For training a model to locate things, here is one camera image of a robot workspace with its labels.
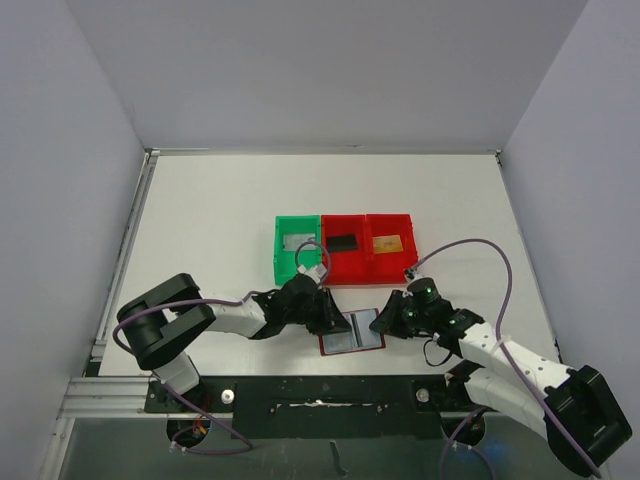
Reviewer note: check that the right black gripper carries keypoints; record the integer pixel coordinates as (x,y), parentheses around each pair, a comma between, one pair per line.
(397,312)

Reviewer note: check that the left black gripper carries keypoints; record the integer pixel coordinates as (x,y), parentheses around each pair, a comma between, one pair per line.
(330,320)

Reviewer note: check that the red leather card holder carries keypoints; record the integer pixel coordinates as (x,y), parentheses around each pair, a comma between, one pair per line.
(363,338)

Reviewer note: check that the red bin with gold card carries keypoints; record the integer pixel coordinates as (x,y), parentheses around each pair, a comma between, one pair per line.
(389,268)

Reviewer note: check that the red bin with black card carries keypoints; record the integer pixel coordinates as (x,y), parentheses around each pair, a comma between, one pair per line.
(347,268)

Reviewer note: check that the green plastic bin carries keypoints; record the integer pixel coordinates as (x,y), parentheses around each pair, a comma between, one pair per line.
(284,264)

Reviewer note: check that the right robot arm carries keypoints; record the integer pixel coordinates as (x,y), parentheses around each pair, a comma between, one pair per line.
(574,410)

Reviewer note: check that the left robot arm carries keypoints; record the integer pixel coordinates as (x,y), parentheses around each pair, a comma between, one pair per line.
(158,326)

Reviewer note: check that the black credit card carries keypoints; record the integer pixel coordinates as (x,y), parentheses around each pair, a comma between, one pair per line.
(341,243)

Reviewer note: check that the gold credit card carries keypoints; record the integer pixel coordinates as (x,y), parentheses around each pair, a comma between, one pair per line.
(387,244)

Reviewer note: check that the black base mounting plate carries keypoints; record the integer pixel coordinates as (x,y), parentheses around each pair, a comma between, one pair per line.
(334,407)

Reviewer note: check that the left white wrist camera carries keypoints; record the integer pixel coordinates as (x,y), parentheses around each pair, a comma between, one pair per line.
(317,272)

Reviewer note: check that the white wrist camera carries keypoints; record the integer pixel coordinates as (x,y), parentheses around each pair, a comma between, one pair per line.
(317,272)
(412,275)

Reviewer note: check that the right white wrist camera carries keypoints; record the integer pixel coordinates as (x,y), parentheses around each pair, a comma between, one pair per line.
(412,275)

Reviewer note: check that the aluminium front rail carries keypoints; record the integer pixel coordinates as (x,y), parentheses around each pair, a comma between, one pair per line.
(104,397)

